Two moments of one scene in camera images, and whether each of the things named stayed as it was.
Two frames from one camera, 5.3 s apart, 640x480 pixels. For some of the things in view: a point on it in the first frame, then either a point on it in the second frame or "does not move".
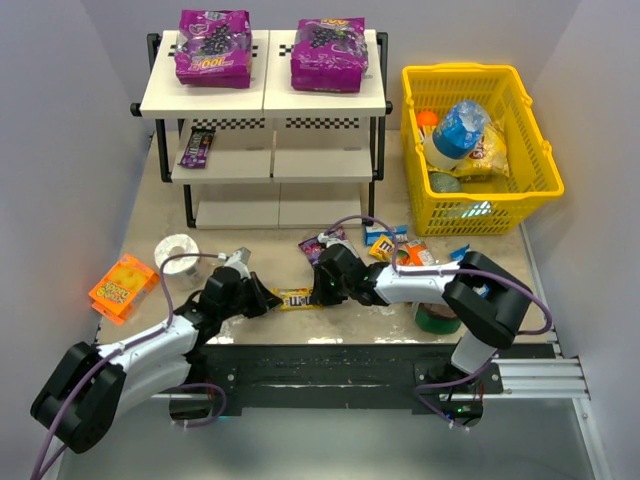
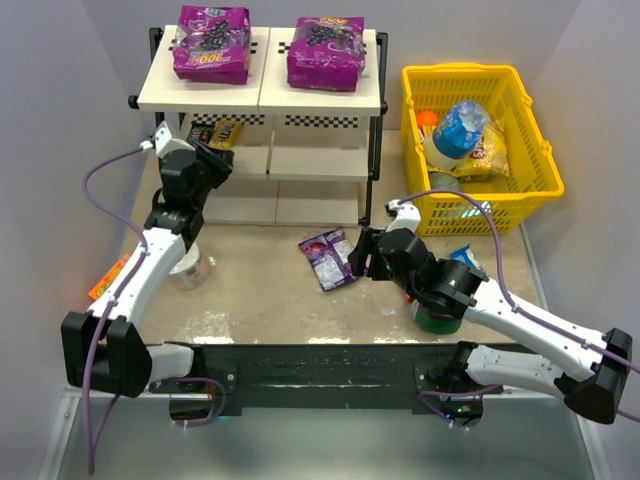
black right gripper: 322,282 to 371,255
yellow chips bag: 490,157 does not move
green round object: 444,182 does not move
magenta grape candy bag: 329,54 does not move
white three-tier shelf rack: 280,157 does not move
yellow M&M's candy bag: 296,298 to 225,134
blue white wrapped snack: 458,254 does not move
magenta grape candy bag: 214,49 does not move
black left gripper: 255,295 to 211,163
